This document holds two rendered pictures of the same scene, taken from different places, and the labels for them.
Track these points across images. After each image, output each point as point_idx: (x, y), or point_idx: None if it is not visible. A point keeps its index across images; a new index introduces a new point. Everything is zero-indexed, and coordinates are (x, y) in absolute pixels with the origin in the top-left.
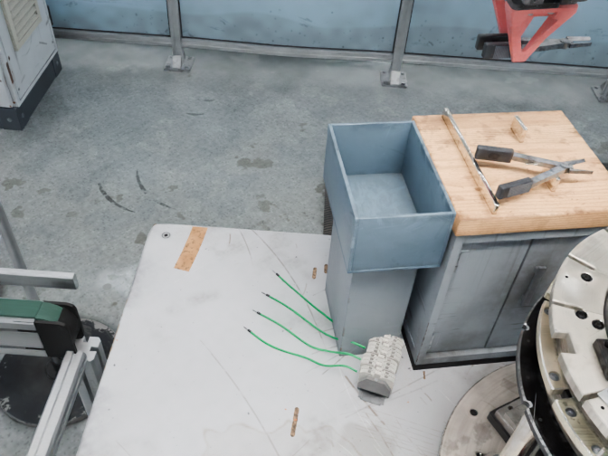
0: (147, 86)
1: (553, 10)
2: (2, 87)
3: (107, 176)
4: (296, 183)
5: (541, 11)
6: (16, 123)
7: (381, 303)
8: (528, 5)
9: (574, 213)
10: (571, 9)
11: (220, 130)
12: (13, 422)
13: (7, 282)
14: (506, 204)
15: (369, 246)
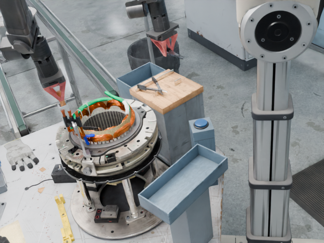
0: (311, 74)
1: (156, 41)
2: (241, 50)
3: (250, 101)
4: (322, 144)
5: (154, 40)
6: (243, 67)
7: None
8: (151, 37)
9: (149, 101)
10: (159, 42)
11: (318, 106)
12: None
13: (114, 82)
14: (142, 92)
15: (120, 89)
